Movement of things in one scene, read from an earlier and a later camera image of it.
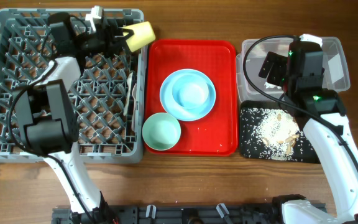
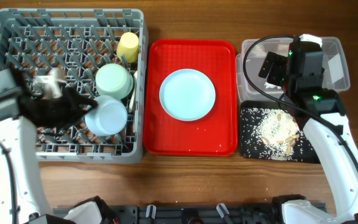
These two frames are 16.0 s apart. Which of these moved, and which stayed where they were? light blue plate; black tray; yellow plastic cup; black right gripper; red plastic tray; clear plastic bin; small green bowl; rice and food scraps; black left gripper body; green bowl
Moved: small green bowl; black left gripper body; yellow plastic cup; green bowl
Stayed: light blue plate; red plastic tray; clear plastic bin; rice and food scraps; black right gripper; black tray
